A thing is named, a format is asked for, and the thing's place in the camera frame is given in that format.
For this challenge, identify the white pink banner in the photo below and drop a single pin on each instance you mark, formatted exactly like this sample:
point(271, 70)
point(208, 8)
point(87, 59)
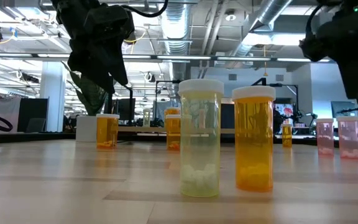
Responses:
point(2, 107)

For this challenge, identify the round ceiling sensor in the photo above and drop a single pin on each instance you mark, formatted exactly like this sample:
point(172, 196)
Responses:
point(230, 17)

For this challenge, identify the colourful display screen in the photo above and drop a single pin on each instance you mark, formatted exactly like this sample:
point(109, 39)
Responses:
point(286, 112)

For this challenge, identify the small pink pill bottle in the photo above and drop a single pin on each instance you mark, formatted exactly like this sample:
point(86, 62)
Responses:
point(348, 140)
point(325, 138)

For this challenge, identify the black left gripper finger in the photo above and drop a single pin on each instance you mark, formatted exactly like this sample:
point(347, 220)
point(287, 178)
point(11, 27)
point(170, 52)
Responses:
point(119, 62)
point(89, 65)

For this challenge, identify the large orange pill bottle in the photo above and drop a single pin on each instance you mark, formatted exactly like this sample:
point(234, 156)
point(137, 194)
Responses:
point(107, 133)
point(172, 133)

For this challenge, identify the small pale yellow pill bottle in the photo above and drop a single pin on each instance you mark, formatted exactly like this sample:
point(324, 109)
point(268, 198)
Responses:
point(200, 149)
point(147, 119)

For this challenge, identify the black monitor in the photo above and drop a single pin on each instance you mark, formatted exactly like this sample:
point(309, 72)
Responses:
point(124, 109)

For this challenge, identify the computer monitor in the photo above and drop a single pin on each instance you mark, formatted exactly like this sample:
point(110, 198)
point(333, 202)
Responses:
point(342, 109)

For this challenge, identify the black partition panel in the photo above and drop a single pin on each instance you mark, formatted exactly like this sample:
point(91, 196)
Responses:
point(31, 112)

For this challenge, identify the silver ventilation duct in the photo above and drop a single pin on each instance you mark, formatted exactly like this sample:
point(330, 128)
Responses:
point(176, 31)
point(269, 14)

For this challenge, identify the potted snake plant white pot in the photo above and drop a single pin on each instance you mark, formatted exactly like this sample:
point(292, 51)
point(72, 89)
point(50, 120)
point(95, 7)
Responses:
point(85, 129)

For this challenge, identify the long ceiling light strip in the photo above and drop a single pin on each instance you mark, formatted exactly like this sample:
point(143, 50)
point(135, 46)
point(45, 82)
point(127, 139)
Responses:
point(183, 57)
point(51, 56)
point(242, 59)

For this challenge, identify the small orange pill bottle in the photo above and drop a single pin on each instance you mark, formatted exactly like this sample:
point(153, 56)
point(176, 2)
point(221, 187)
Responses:
point(253, 143)
point(169, 111)
point(286, 137)

